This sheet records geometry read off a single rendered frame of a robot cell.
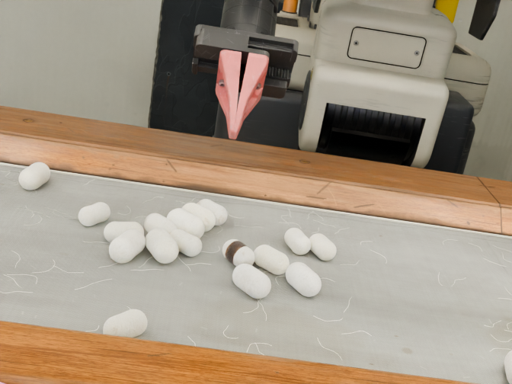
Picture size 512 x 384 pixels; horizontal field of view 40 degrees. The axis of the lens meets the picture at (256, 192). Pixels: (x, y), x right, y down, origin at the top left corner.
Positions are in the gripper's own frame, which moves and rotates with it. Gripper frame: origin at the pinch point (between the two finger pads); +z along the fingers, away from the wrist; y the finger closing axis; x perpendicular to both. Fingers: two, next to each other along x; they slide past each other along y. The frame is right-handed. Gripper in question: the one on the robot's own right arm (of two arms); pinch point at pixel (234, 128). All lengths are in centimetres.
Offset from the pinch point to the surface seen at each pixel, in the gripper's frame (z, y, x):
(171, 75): -116, -22, 154
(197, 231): 12.0, -1.9, -2.1
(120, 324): 23.8, -5.6, -12.7
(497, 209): 1.0, 28.8, 6.4
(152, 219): 11.5, -5.8, -2.1
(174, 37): -126, -23, 144
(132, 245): 15.6, -6.6, -5.7
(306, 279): 16.7, 6.9, -6.8
